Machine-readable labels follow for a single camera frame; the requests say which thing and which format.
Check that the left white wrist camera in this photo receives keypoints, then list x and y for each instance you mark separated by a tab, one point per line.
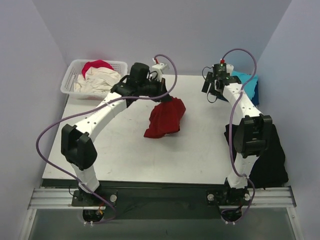
159	67

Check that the white plastic basket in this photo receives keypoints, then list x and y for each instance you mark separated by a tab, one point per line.
75	69

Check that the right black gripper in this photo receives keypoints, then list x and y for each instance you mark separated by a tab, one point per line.
206	83

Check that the turquoise folded t-shirt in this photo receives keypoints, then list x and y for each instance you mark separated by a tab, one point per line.
244	77

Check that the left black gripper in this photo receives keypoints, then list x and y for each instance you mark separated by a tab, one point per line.
162	88

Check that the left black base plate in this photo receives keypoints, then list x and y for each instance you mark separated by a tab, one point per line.
95	197

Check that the dark blue folded t-shirt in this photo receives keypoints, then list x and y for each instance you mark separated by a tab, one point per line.
252	90

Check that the black t-shirt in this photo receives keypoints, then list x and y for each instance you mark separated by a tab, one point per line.
269	170

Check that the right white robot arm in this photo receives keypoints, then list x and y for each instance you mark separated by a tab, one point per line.
249	129

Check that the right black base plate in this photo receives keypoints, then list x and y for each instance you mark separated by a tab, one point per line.
228	197

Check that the dark red t-shirt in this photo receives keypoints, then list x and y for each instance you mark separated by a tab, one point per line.
165	119

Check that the cream white t-shirt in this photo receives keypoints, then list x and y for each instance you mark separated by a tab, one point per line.
96	81

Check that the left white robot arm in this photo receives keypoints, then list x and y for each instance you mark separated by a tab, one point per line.
77	141

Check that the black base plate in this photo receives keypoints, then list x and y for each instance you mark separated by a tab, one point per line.
228	197
95	197

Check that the bright red t-shirt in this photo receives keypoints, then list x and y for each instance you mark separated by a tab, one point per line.
95	64

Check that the aluminium rail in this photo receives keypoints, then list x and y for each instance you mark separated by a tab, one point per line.
63	198

